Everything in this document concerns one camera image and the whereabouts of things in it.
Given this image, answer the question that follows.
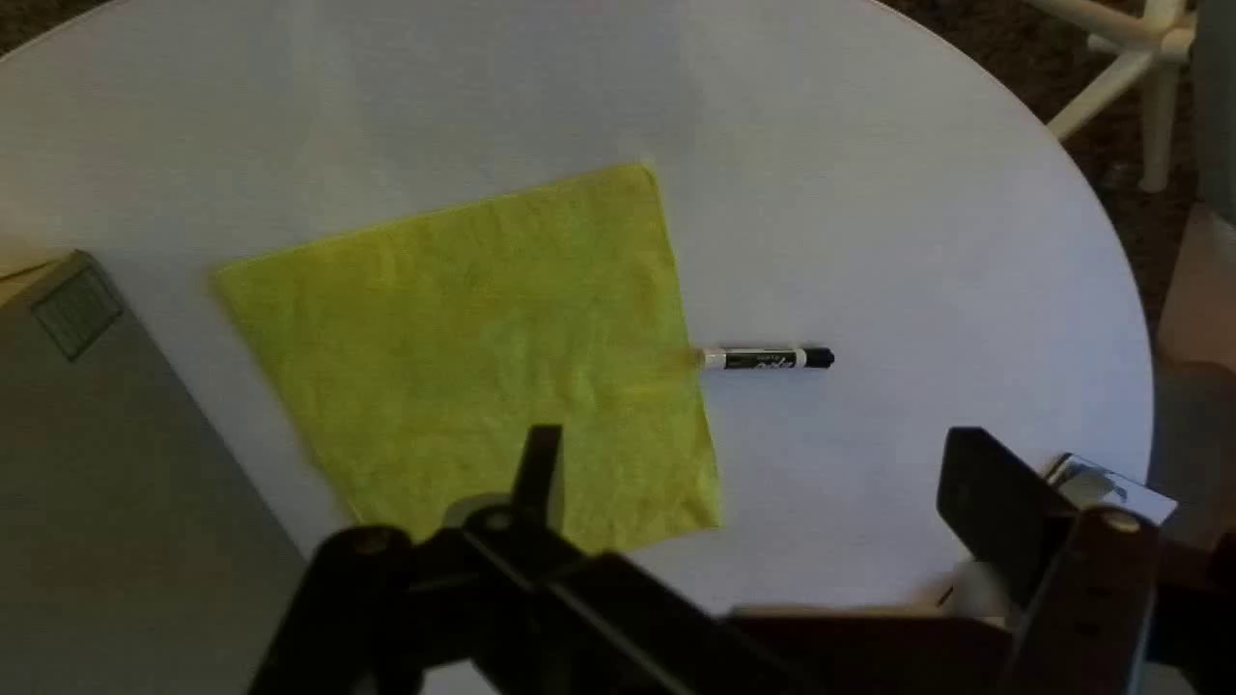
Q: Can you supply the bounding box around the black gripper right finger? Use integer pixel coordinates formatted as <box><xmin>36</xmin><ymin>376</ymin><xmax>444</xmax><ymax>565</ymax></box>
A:
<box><xmin>933</xmin><ymin>423</ymin><xmax>1161</xmax><ymax>695</ymax></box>

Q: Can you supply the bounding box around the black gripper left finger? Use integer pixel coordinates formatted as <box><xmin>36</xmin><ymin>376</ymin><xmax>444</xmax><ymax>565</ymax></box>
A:
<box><xmin>246</xmin><ymin>420</ymin><xmax>825</xmax><ymax>695</ymax></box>

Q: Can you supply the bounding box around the yellow-green microfibre towel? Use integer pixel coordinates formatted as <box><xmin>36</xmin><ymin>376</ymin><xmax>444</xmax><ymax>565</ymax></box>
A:
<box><xmin>207</xmin><ymin>158</ymin><xmax>725</xmax><ymax>555</ymax></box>

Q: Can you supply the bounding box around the black whiteboard marker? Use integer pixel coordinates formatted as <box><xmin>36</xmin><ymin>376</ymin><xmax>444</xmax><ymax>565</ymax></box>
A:
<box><xmin>697</xmin><ymin>340</ymin><xmax>837</xmax><ymax>377</ymax></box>

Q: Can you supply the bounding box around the brown cardboard box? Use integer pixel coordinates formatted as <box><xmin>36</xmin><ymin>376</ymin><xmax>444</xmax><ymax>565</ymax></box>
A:
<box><xmin>0</xmin><ymin>248</ymin><xmax>314</xmax><ymax>695</ymax></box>

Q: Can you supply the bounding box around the white tubular leg frame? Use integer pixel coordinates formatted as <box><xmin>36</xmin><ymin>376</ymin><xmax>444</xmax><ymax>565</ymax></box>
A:
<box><xmin>1024</xmin><ymin>0</ymin><xmax>1202</xmax><ymax>196</ymax></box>

